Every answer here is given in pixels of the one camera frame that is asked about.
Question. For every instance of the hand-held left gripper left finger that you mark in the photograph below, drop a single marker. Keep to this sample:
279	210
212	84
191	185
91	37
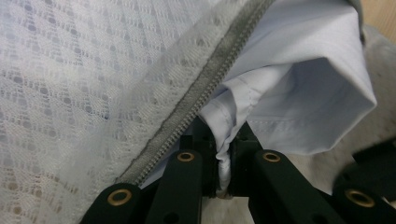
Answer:
208	155

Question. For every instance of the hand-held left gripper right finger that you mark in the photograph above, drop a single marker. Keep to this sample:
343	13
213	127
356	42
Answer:
241	161

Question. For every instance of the white garment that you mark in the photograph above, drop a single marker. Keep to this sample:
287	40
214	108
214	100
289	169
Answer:
311	93

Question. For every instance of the white mesh laundry bag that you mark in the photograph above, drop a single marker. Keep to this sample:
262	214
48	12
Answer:
62	93

